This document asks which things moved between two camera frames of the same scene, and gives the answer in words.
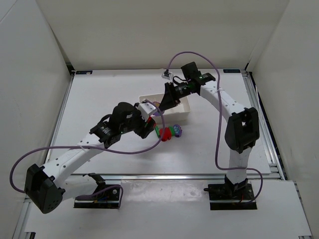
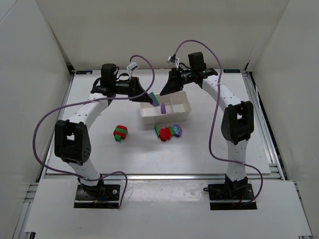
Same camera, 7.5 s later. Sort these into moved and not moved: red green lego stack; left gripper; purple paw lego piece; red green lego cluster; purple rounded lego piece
Moved: left gripper; red green lego stack; purple rounded lego piece
Not moved: red green lego cluster; purple paw lego piece
